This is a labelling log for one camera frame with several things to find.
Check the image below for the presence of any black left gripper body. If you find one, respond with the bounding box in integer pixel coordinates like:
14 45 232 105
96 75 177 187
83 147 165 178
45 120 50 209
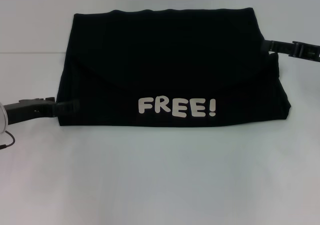
5 97 56 124

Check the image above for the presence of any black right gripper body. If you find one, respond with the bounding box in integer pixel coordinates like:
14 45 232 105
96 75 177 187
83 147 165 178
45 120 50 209
290 40 320 62

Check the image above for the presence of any black shirt with white print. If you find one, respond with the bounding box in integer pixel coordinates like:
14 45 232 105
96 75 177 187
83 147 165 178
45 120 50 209
56 7 292 129

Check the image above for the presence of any black gripper cable with plug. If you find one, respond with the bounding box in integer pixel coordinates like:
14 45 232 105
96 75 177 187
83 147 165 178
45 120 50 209
0 130 16 150

